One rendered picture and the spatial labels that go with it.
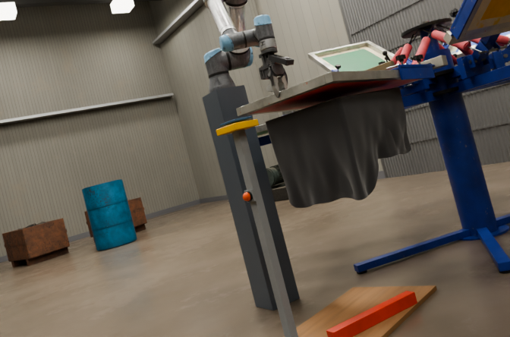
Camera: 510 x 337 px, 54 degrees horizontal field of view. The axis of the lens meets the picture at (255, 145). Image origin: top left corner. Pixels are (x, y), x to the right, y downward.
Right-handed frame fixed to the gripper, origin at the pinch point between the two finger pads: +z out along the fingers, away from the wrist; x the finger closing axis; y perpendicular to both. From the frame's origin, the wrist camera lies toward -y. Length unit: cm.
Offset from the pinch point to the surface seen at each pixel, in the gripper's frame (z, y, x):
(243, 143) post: 17.7, 9.9, 18.7
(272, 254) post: 65, 10, 16
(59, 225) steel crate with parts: 44, 761, -180
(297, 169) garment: 33.0, 9.2, -9.1
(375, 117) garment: 17.9, -22.3, -30.6
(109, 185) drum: -3, 595, -207
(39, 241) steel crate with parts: 63, 758, -140
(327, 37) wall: -164, 344, -506
